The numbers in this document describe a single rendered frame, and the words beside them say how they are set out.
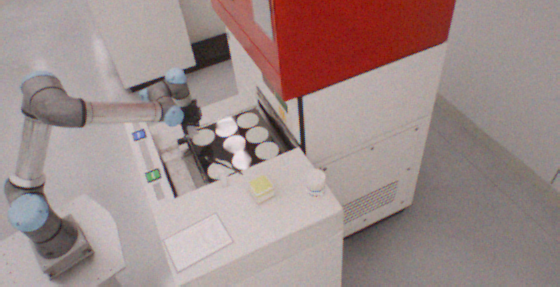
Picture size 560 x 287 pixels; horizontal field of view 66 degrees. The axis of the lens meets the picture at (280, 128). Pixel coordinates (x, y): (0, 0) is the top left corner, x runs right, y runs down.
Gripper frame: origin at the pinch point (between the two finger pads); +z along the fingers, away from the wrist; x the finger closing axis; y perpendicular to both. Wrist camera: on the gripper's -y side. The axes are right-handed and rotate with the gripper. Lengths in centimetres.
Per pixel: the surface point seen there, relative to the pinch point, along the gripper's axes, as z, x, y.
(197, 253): -6, -61, 15
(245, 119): 1.4, 10.4, 24.2
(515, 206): 91, 20, 175
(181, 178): 3.3, -21.8, -0.4
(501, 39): 15, 83, 167
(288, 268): 17, -56, 44
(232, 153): 1.3, -10.6, 20.3
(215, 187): -5.2, -33.6, 17.2
